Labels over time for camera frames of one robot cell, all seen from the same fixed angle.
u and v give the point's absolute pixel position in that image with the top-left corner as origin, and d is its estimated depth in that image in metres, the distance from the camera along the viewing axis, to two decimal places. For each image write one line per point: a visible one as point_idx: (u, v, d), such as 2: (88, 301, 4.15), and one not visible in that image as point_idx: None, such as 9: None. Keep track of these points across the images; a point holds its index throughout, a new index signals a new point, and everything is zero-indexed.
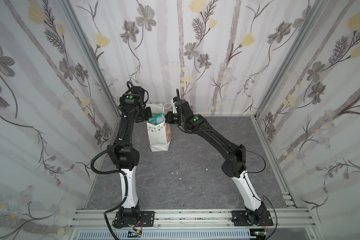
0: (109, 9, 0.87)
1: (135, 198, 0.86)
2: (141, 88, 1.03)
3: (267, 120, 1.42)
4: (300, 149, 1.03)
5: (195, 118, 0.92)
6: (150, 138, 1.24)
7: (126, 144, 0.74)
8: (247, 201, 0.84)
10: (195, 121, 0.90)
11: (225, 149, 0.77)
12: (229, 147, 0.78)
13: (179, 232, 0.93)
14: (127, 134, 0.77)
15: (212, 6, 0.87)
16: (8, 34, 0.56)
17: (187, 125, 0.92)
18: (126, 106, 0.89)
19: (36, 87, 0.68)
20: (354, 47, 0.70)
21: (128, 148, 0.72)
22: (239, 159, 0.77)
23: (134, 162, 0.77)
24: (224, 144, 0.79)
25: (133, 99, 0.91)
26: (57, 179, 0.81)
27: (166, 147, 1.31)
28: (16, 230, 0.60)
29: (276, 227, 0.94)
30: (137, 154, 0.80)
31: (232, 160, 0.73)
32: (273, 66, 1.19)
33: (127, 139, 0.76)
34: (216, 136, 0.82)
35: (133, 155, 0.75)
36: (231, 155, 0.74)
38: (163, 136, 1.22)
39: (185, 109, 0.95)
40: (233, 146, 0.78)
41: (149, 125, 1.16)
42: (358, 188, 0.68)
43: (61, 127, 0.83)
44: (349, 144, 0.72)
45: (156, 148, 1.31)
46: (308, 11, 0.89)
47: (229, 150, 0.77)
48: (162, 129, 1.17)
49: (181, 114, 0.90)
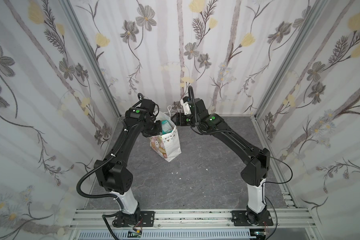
0: (109, 9, 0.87)
1: (134, 203, 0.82)
2: (151, 102, 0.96)
3: (267, 120, 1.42)
4: (300, 149, 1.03)
5: (211, 118, 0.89)
6: (167, 149, 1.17)
7: (117, 162, 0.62)
8: (254, 205, 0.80)
10: (211, 121, 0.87)
11: (246, 152, 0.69)
12: (251, 151, 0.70)
13: (179, 232, 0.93)
14: (122, 150, 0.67)
15: (212, 6, 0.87)
16: (8, 34, 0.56)
17: (203, 125, 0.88)
18: (130, 120, 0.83)
19: (35, 88, 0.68)
20: (354, 47, 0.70)
21: (119, 170, 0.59)
22: (262, 166, 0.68)
23: (124, 187, 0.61)
24: (245, 148, 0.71)
25: (139, 114, 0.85)
26: (57, 179, 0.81)
27: (179, 150, 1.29)
28: (16, 230, 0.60)
29: (276, 227, 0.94)
30: (129, 178, 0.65)
31: (256, 166, 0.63)
32: (273, 66, 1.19)
33: (119, 158, 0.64)
34: (234, 138, 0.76)
35: (124, 178, 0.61)
36: (255, 162, 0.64)
38: (177, 140, 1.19)
39: (199, 107, 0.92)
40: (255, 150, 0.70)
41: (164, 136, 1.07)
42: (358, 188, 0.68)
43: (61, 127, 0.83)
44: (349, 144, 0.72)
45: (172, 155, 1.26)
46: (308, 11, 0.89)
47: (252, 154, 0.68)
48: (176, 133, 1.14)
49: (196, 114, 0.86)
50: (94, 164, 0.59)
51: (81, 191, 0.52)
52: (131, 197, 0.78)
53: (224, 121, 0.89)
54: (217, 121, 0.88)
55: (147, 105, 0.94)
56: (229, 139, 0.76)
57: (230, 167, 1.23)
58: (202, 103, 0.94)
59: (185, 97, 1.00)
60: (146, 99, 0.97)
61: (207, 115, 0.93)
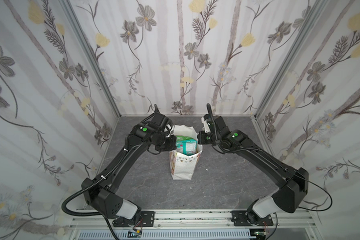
0: (109, 8, 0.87)
1: (132, 207, 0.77)
2: (162, 118, 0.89)
3: (267, 120, 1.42)
4: (300, 149, 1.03)
5: (234, 134, 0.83)
6: (177, 167, 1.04)
7: (105, 187, 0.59)
8: (261, 211, 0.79)
10: (233, 138, 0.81)
11: (280, 173, 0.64)
12: (286, 172, 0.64)
13: (179, 232, 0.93)
14: (115, 174, 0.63)
15: (212, 6, 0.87)
16: (8, 34, 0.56)
17: (225, 143, 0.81)
18: (134, 138, 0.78)
19: (36, 88, 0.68)
20: (354, 47, 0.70)
21: (104, 196, 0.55)
22: (301, 188, 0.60)
23: (108, 213, 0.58)
24: (277, 168, 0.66)
25: (146, 132, 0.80)
26: (57, 179, 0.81)
27: (189, 177, 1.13)
28: (16, 230, 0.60)
29: (276, 227, 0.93)
30: (117, 202, 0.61)
31: (292, 188, 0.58)
32: (273, 66, 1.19)
33: (109, 181, 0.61)
34: (263, 156, 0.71)
35: (109, 204, 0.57)
36: (293, 184, 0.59)
38: (192, 167, 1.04)
39: (219, 124, 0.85)
40: (290, 171, 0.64)
41: (180, 156, 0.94)
42: (358, 188, 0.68)
43: (61, 127, 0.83)
44: (350, 144, 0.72)
45: (179, 176, 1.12)
46: (308, 11, 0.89)
47: (287, 176, 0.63)
48: (193, 160, 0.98)
49: (216, 131, 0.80)
50: (83, 183, 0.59)
51: (65, 208, 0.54)
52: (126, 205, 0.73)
53: (248, 138, 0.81)
54: (241, 137, 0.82)
55: (157, 121, 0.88)
56: (258, 159, 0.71)
57: (230, 167, 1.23)
58: (221, 119, 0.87)
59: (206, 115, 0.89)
60: (159, 113, 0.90)
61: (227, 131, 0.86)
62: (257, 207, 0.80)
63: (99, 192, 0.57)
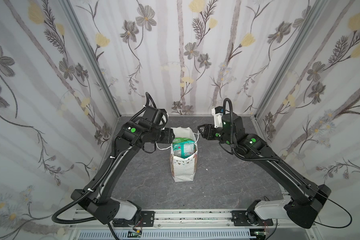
0: (109, 9, 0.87)
1: (132, 209, 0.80)
2: (154, 113, 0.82)
3: (267, 120, 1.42)
4: (300, 149, 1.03)
5: (251, 140, 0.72)
6: (176, 170, 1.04)
7: (95, 199, 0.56)
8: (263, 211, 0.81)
10: (251, 145, 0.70)
11: (303, 191, 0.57)
12: (309, 189, 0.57)
13: (179, 232, 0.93)
14: (103, 184, 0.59)
15: (212, 6, 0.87)
16: (8, 34, 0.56)
17: (240, 149, 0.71)
18: (122, 141, 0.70)
19: (36, 88, 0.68)
20: (354, 47, 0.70)
21: (94, 209, 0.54)
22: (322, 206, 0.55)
23: (103, 220, 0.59)
24: (300, 185, 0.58)
25: (135, 133, 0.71)
26: (57, 179, 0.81)
27: (191, 178, 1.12)
28: (16, 230, 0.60)
29: (276, 227, 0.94)
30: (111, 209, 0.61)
31: (316, 209, 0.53)
32: (273, 66, 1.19)
33: (97, 193, 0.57)
34: (283, 169, 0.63)
35: (102, 214, 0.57)
36: (317, 203, 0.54)
38: (191, 168, 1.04)
39: (237, 126, 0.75)
40: (313, 188, 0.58)
41: (176, 158, 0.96)
42: (359, 188, 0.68)
43: (61, 127, 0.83)
44: (349, 144, 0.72)
45: (180, 178, 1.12)
46: (308, 11, 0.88)
47: (309, 194, 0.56)
48: (191, 162, 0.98)
49: (233, 133, 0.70)
50: (73, 194, 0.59)
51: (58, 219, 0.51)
52: (125, 209, 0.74)
53: (266, 145, 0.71)
54: (259, 144, 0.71)
55: (149, 117, 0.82)
56: (278, 172, 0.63)
57: (230, 167, 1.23)
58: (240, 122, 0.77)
59: (218, 107, 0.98)
60: (151, 108, 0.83)
61: (244, 135, 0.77)
62: (268, 208, 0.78)
63: (88, 205, 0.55)
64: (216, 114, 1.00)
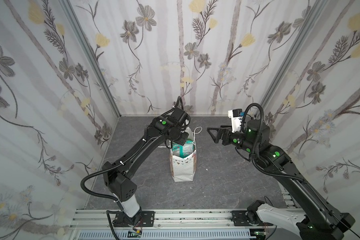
0: (109, 9, 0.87)
1: (136, 207, 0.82)
2: (182, 113, 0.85)
3: (268, 120, 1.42)
4: (300, 149, 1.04)
5: (274, 153, 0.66)
6: (175, 169, 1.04)
7: (122, 172, 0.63)
8: (266, 214, 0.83)
10: (274, 159, 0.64)
11: (326, 217, 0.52)
12: (332, 216, 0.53)
13: (179, 232, 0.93)
14: (133, 161, 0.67)
15: (212, 6, 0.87)
16: (7, 34, 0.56)
17: (261, 160, 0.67)
18: (152, 130, 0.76)
19: (36, 88, 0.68)
20: (354, 47, 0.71)
21: (121, 180, 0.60)
22: None
23: (122, 196, 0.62)
24: (322, 209, 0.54)
25: (165, 125, 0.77)
26: (57, 179, 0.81)
27: (191, 178, 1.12)
28: (16, 230, 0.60)
29: (276, 227, 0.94)
30: (131, 188, 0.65)
31: (336, 237, 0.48)
32: (273, 66, 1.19)
33: (127, 167, 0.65)
34: (307, 190, 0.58)
35: (124, 189, 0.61)
36: (338, 233, 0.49)
38: (190, 168, 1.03)
39: (264, 137, 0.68)
40: (336, 214, 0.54)
41: (176, 157, 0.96)
42: (359, 187, 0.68)
43: (61, 127, 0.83)
44: (349, 144, 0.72)
45: (180, 178, 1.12)
46: (308, 11, 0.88)
47: (332, 221, 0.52)
48: (190, 161, 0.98)
49: (257, 143, 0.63)
50: (104, 165, 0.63)
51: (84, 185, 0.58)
52: (133, 201, 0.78)
53: (290, 162, 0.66)
54: (281, 159, 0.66)
55: (177, 116, 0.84)
56: (300, 192, 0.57)
57: (230, 167, 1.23)
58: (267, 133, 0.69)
59: (235, 110, 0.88)
60: (179, 108, 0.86)
61: (267, 145, 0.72)
62: (275, 216, 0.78)
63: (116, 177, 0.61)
64: (234, 118, 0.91)
